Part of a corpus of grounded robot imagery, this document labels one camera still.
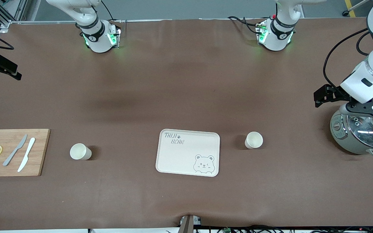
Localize white IKEA cup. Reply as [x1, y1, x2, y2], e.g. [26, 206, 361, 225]
[70, 143, 92, 161]
[245, 131, 264, 150]

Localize cream bear print tray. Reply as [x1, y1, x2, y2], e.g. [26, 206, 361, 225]
[155, 129, 220, 177]

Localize grey-green cooking pot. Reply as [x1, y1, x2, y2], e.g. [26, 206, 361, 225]
[330, 104, 373, 159]

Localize glass pot lid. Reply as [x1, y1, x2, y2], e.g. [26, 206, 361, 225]
[342, 112, 373, 149]

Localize black caster wheel stand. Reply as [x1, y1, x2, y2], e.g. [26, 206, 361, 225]
[342, 0, 368, 17]

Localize grey plastic knife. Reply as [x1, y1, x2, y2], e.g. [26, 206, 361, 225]
[3, 134, 28, 167]

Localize white plastic knife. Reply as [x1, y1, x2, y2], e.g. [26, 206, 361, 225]
[17, 138, 36, 172]

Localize bamboo cutting board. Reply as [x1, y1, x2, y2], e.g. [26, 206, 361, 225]
[0, 129, 51, 177]

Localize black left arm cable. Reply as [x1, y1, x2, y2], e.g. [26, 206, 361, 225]
[322, 28, 373, 94]

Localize black right arm base cable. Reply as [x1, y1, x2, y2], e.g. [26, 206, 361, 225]
[101, 0, 115, 22]

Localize black left arm base cables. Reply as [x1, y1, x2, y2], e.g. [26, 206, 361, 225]
[228, 16, 262, 35]

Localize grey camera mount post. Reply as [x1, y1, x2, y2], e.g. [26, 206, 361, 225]
[178, 214, 202, 233]

